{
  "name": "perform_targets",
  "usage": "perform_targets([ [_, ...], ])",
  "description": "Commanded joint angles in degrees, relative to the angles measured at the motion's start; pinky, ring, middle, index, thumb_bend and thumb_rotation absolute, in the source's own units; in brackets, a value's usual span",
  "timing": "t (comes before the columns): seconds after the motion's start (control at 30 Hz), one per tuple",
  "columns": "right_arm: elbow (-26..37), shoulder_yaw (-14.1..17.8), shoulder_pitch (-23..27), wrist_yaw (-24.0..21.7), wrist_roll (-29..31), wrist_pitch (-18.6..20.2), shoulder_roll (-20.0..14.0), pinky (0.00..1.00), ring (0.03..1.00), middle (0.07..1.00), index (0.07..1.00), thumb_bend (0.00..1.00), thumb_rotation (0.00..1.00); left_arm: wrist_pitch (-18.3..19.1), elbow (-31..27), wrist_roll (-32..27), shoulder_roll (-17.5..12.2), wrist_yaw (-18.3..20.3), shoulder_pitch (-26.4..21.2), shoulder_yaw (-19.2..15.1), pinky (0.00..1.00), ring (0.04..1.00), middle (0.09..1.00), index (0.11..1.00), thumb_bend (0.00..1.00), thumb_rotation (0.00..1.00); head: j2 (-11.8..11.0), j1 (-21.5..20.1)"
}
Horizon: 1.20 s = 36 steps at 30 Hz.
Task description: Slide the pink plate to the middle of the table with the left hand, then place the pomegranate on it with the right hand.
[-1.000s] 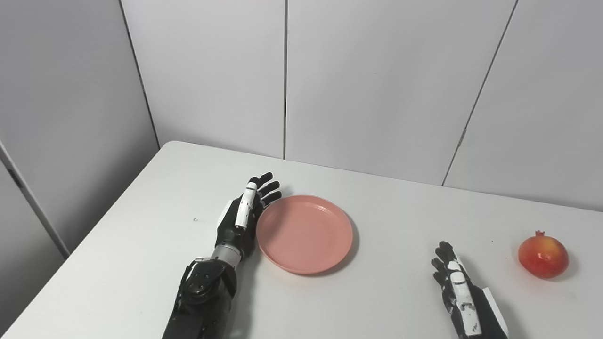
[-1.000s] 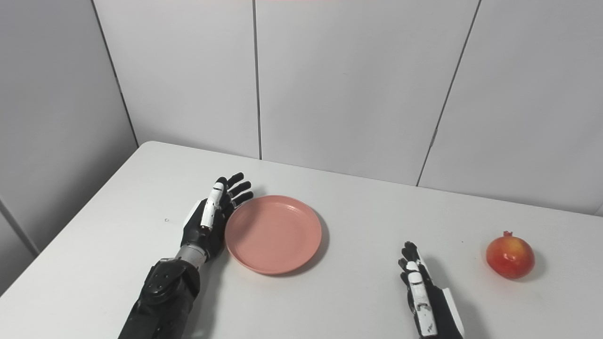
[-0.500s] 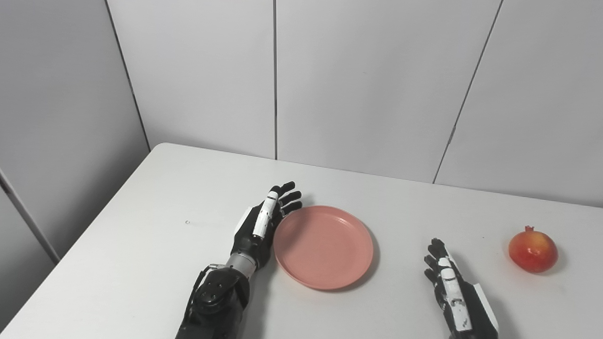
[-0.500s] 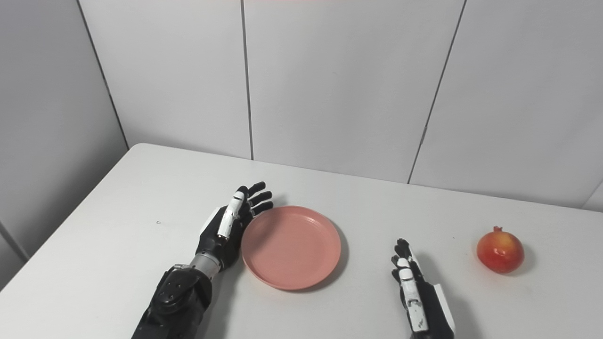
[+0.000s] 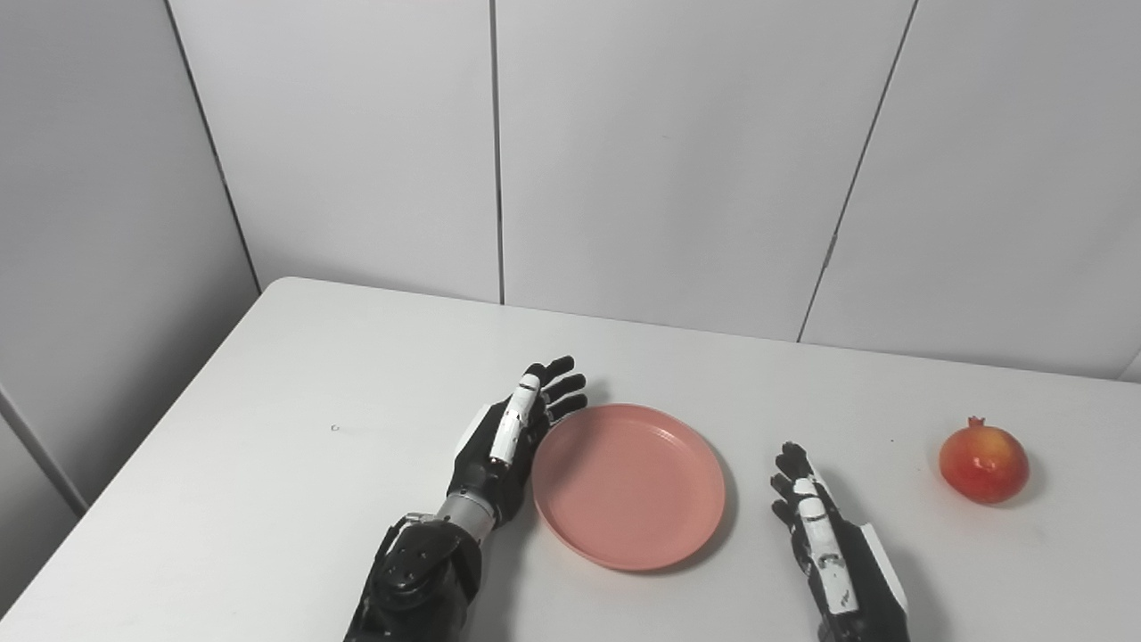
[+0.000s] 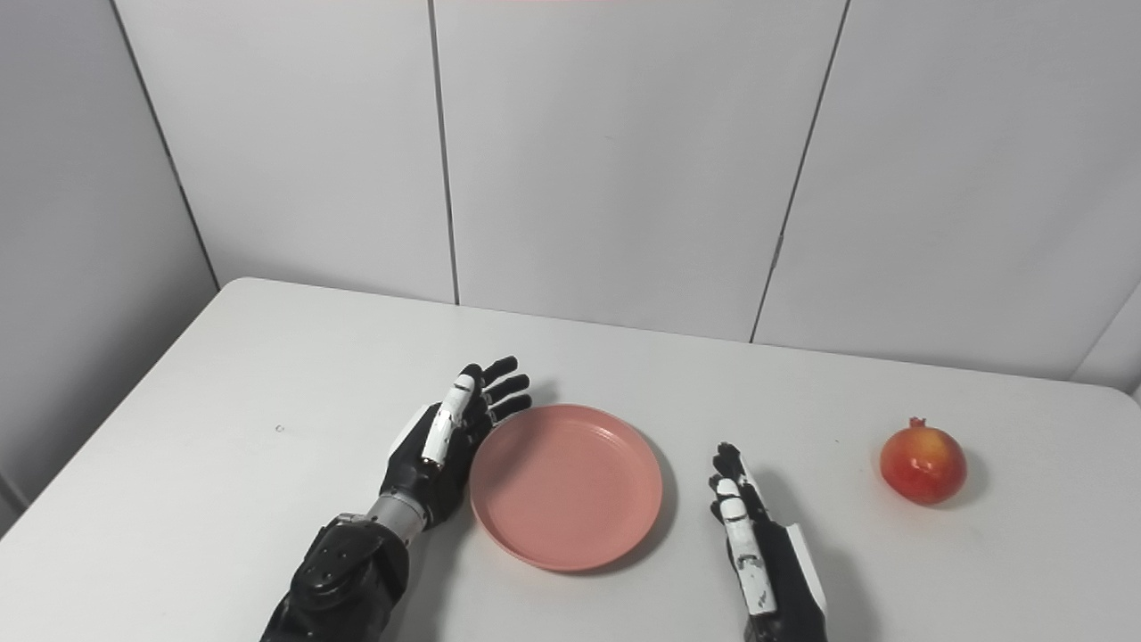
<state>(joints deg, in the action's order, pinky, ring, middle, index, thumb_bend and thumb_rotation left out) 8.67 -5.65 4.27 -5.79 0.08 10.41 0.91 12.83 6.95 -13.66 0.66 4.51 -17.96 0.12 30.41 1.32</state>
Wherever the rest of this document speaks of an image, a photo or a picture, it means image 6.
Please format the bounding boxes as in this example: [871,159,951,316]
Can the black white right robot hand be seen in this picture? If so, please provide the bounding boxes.
[708,442,831,642]

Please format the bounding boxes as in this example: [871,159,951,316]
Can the pink round plate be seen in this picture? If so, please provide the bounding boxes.
[469,404,665,572]

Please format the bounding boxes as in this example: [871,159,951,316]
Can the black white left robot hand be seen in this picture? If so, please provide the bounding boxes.
[379,356,534,532]

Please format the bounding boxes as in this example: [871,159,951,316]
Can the red yellow pomegranate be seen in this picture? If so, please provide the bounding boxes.
[879,416,969,507]

